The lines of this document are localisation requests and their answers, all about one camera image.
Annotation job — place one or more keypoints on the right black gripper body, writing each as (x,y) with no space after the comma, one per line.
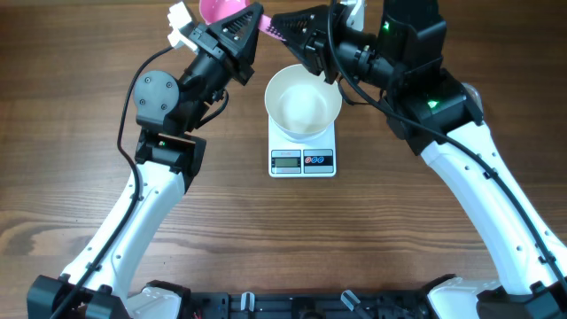
(357,50)

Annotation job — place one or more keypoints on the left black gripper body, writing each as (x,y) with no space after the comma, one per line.
(216,70)

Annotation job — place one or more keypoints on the pink plastic measuring scoop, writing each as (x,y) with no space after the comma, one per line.
(213,10)

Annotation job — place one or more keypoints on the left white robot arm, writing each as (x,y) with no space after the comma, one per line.
(167,159)

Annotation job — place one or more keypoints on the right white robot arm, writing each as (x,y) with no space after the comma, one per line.
(443,123)

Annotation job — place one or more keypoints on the white bowl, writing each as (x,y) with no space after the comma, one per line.
(302,104)

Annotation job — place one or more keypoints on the white digital kitchen scale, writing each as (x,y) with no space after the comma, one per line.
(310,157)

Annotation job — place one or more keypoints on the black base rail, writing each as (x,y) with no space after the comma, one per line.
(348,304)

